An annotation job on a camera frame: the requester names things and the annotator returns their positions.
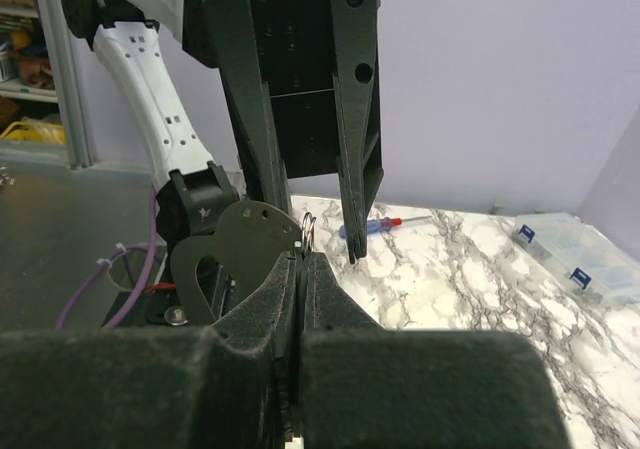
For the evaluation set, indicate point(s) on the clear plastic organizer box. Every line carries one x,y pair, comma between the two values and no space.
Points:
583,261

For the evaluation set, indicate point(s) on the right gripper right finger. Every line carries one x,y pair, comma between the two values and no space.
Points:
363,386

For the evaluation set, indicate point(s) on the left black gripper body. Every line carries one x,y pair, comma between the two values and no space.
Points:
295,44

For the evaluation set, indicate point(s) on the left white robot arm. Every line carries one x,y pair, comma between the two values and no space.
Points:
192,189

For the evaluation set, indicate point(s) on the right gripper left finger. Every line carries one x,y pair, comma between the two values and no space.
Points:
218,386

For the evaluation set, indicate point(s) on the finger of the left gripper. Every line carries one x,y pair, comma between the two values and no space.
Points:
357,104
229,24

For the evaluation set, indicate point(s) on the blue handled screwdriver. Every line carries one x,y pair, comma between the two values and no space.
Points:
386,224

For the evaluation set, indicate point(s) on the silver metal bottle opener keychain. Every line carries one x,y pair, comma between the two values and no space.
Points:
250,237

